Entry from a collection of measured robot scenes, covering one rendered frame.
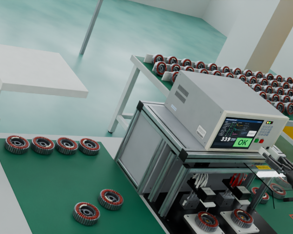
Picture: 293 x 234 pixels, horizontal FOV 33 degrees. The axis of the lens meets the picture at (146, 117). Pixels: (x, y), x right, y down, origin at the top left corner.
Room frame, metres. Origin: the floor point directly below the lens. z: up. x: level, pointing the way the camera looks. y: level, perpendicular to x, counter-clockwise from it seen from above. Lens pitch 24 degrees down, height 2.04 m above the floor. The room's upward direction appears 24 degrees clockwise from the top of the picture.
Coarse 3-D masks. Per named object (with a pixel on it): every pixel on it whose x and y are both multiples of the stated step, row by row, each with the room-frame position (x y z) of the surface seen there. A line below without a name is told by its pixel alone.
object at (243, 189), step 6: (222, 180) 2.23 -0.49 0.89; (228, 180) 2.24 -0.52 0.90; (228, 186) 2.19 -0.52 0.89; (240, 186) 2.19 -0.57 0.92; (228, 192) 2.22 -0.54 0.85; (234, 192) 2.16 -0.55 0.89; (240, 192) 2.14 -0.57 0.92; (246, 192) 2.16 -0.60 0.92; (240, 198) 2.13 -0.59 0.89; (246, 198) 2.16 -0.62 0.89
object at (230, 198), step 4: (224, 192) 2.24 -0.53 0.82; (220, 196) 2.20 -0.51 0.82; (224, 196) 2.20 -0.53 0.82; (228, 196) 2.22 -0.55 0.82; (232, 196) 2.24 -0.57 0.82; (216, 200) 2.21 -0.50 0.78; (220, 200) 2.19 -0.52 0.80; (224, 200) 2.18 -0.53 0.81; (228, 200) 2.20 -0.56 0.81; (232, 200) 2.22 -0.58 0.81; (220, 204) 2.18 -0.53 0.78; (224, 204) 2.19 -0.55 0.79; (228, 204) 2.22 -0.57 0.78
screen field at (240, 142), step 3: (237, 138) 2.10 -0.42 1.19; (240, 138) 2.11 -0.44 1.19; (243, 138) 2.12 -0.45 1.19; (246, 138) 2.14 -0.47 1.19; (249, 138) 2.15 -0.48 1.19; (252, 138) 2.16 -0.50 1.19; (237, 141) 2.10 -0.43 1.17; (240, 141) 2.12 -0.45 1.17; (243, 141) 2.13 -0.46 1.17; (246, 141) 2.14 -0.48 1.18; (249, 141) 2.16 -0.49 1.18; (234, 144) 2.10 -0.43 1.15; (237, 144) 2.11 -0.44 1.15; (240, 144) 2.12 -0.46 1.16; (243, 144) 2.14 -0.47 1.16; (246, 144) 2.15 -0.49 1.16
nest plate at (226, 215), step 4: (220, 212) 2.12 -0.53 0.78; (224, 212) 2.13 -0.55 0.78; (228, 212) 2.14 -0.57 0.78; (224, 216) 2.10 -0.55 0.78; (228, 216) 2.11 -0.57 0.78; (228, 220) 2.08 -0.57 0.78; (232, 220) 2.09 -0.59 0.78; (232, 224) 2.05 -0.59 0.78; (236, 224) 2.07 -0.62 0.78; (252, 224) 2.13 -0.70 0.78; (236, 228) 2.03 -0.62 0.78; (240, 228) 2.05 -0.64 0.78; (244, 228) 2.06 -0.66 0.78; (248, 228) 2.08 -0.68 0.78; (252, 228) 2.09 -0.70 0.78; (256, 228) 2.11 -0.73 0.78; (236, 232) 2.02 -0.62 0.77; (240, 232) 2.02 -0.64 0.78; (244, 232) 2.03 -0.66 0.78; (248, 232) 2.05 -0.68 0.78; (252, 232) 2.07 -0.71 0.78; (256, 232) 2.10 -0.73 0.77
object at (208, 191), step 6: (198, 180) 2.11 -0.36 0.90; (192, 186) 2.04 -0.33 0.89; (192, 192) 2.04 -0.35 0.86; (198, 192) 2.00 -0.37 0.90; (204, 192) 1.99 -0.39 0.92; (210, 192) 2.01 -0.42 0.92; (204, 198) 1.97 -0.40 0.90; (210, 198) 1.99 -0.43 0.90; (204, 204) 1.96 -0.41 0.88; (210, 204) 1.97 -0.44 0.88
